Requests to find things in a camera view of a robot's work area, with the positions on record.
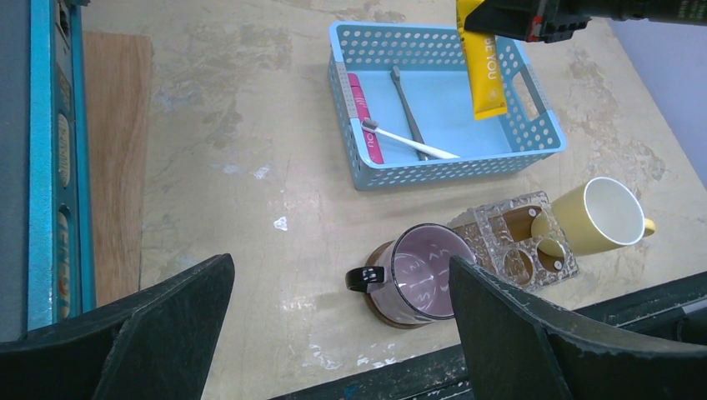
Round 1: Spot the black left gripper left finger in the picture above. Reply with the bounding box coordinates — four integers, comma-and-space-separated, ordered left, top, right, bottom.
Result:
1, 254, 235, 399

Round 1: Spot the dark grey box blue edge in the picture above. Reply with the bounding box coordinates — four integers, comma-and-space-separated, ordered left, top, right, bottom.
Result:
1, 0, 96, 342

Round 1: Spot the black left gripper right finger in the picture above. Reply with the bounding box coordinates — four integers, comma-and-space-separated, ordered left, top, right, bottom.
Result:
449, 257, 706, 399

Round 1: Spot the white toothbrush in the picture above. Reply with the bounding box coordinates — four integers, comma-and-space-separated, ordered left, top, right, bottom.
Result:
361, 118, 459, 159

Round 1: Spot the light wooden board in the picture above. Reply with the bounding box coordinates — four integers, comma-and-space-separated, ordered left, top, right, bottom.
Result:
83, 32, 153, 306

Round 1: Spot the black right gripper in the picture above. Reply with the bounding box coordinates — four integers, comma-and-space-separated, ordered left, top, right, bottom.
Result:
463, 0, 591, 43

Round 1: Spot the grey toothbrush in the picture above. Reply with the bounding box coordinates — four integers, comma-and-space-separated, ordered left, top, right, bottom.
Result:
390, 65, 424, 144

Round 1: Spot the pink toothpaste tube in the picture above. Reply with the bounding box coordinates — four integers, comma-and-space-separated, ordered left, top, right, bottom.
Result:
348, 73, 384, 164

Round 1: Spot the clear textured glass dish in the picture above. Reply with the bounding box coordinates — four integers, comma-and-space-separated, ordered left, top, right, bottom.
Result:
447, 191, 579, 292

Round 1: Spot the yellow toothpaste tube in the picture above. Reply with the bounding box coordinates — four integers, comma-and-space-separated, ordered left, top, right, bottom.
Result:
456, 0, 507, 121

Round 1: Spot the yellow ceramic mug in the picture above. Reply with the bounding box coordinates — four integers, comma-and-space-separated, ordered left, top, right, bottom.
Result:
531, 177, 656, 257

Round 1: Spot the purple mug with black handle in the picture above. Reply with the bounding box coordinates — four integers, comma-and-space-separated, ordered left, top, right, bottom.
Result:
344, 223, 477, 328

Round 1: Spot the dark wooden oval tray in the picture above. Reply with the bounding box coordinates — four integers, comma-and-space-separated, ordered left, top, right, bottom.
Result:
363, 204, 567, 331

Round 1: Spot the light blue perforated plastic basket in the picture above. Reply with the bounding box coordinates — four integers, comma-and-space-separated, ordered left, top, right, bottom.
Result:
328, 21, 566, 191

